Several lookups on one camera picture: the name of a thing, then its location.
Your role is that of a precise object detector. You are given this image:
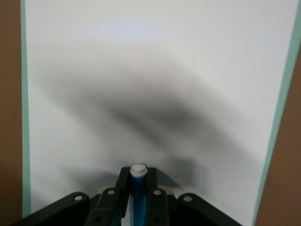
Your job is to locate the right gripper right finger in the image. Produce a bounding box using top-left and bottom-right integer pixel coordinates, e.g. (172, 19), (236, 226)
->
(144, 167), (243, 226)

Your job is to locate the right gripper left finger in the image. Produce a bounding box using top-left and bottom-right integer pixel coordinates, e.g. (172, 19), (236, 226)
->
(11, 166), (131, 226)

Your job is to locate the blue marker white cap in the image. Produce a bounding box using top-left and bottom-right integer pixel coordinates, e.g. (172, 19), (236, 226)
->
(124, 162), (149, 226)

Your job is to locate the mint green clipboard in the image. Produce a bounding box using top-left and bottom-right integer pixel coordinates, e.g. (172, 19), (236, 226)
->
(20, 0), (301, 226)

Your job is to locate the white paper sheet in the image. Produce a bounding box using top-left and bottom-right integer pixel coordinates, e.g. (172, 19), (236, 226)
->
(24, 0), (299, 226)

